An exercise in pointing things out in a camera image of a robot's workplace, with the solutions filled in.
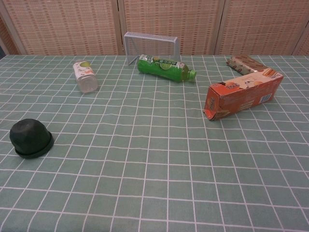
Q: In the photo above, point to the green tea plastic bottle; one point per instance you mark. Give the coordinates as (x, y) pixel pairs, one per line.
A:
(164, 70)

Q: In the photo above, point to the red patterned snack pack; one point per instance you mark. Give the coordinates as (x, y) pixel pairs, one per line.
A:
(241, 65)

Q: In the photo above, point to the white metal mesh rack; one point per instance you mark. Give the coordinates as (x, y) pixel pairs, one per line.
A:
(149, 36)

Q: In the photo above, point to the orange juice carton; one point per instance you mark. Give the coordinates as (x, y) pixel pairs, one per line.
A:
(241, 96)

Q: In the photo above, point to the small black round object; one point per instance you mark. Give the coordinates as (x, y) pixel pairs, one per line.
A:
(31, 156)

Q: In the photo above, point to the green checkered tablecloth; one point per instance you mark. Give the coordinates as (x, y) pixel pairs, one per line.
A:
(154, 169)

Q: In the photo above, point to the dark green bowl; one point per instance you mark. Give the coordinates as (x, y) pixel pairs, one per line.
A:
(29, 135)

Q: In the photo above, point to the woven bamboo folding screen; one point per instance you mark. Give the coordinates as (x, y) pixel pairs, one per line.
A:
(60, 24)

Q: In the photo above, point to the clear bottle with white label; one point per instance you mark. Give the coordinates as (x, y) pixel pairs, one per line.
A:
(84, 77)

